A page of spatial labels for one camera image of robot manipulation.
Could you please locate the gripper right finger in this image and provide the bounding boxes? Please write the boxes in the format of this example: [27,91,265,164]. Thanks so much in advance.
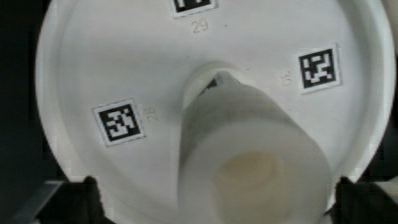
[331,177,398,224]

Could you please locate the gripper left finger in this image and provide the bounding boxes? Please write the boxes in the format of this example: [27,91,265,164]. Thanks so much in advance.
[11,176,116,224]

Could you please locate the white table leg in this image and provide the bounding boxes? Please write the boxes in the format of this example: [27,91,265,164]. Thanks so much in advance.
[178,72,331,224]

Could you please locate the white round table top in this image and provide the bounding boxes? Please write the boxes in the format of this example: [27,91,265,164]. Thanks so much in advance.
[36,0,395,224]

